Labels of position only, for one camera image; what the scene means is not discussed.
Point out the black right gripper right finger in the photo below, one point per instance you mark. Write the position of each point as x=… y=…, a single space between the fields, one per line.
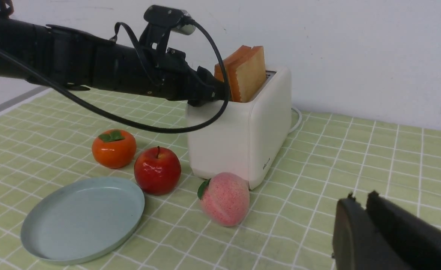
x=415 y=241

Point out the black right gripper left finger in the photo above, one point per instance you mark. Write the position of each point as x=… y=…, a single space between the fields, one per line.
x=357 y=243

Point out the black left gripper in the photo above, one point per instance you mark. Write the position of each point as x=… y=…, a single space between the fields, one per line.
x=174 y=80

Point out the toast slice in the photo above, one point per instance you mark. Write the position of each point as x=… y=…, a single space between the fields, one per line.
x=229 y=64
x=251 y=73

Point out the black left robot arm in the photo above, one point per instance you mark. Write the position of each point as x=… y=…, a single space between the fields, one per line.
x=78 y=60

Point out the white two-slot toaster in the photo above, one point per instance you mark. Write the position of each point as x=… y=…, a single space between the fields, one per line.
x=248 y=136

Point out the orange persimmon with green leaf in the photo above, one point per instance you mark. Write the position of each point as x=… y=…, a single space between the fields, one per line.
x=114 y=148

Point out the red apple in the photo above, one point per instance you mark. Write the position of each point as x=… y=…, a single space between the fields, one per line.
x=157 y=170

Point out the green checkered tablecloth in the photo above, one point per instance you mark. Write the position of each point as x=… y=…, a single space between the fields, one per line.
x=45 y=144

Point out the pink peach with leaf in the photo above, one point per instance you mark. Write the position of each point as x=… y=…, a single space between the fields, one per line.
x=225 y=198

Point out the light blue round plate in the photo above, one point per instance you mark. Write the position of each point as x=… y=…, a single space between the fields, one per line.
x=83 y=221

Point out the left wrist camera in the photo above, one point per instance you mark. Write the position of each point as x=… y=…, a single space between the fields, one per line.
x=161 y=21

